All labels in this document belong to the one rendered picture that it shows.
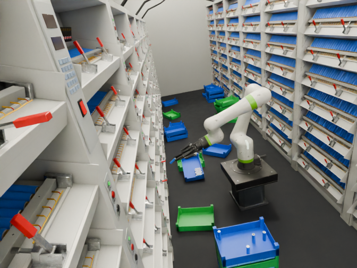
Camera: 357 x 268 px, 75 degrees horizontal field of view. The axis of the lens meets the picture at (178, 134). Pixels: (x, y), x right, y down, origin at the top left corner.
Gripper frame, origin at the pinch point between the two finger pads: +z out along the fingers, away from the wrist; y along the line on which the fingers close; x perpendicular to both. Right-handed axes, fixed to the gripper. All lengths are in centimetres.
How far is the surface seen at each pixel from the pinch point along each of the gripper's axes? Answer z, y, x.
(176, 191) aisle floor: 25, 1, 55
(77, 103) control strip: -7, 55, -133
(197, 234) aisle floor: 16, 52, 29
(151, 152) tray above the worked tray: 14.6, -4.5, -18.6
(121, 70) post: -7, 0, -95
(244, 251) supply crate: -13, 80, -15
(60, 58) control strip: -10, 52, -140
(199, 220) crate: 12, 41, 37
